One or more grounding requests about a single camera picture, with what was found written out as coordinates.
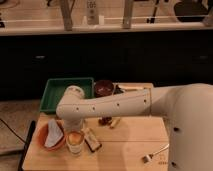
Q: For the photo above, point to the small tan food piece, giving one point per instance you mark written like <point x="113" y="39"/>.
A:
<point x="114" y="122"/>

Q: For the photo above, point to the small dark food piece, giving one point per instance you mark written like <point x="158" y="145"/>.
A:
<point x="105" y="121"/>

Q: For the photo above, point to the white cloth napkin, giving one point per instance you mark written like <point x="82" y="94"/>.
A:
<point x="54" y="134"/>

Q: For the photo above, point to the silver fork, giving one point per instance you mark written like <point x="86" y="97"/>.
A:
<point x="147" y="158"/>

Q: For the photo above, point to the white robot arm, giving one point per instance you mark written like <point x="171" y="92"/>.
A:
<point x="188" y="107"/>

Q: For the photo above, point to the dark brown bowl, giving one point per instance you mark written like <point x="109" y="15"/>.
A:
<point x="103" y="88"/>

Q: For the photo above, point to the wooden chair leg left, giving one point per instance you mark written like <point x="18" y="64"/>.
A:
<point x="65" y="6"/>

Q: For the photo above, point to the wooden chair leg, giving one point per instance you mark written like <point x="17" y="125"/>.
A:
<point x="127" y="15"/>
<point x="65" y="6"/>

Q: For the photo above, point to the paper cup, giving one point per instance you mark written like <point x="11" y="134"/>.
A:
<point x="75" y="149"/>

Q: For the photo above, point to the white remote control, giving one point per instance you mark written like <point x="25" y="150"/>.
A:
<point x="92" y="12"/>

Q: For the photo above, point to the wrapped item behind arm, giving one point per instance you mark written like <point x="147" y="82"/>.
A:
<point x="119" y="88"/>

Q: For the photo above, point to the green plastic tray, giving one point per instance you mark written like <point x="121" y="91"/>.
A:
<point x="55" y="88"/>

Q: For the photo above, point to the orange bowl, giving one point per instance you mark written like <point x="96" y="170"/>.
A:
<point x="42" y="136"/>

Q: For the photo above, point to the apple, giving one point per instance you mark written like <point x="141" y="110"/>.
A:
<point x="75" y="137"/>

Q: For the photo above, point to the wooden chair leg right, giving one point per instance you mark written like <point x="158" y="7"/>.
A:
<point x="127" y="15"/>

